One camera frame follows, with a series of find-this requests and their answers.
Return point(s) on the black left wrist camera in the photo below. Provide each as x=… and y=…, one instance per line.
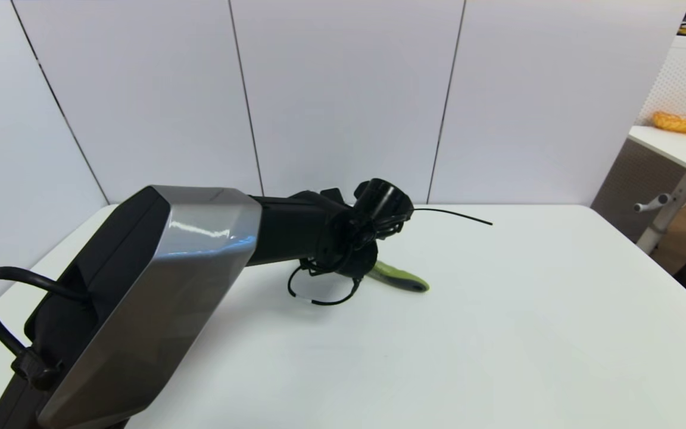
x=382, y=199

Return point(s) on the perforated pegboard panel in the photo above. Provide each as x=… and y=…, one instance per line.
x=685, y=77

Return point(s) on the white side table top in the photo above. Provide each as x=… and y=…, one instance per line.
x=667, y=146

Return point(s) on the white side table leg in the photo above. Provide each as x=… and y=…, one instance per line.
x=667, y=214

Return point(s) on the yellow woven basket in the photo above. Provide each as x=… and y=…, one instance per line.
x=676, y=123

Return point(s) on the black and silver left robot arm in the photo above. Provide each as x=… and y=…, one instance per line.
x=140, y=298

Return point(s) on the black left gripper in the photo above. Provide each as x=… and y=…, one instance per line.
x=359, y=259

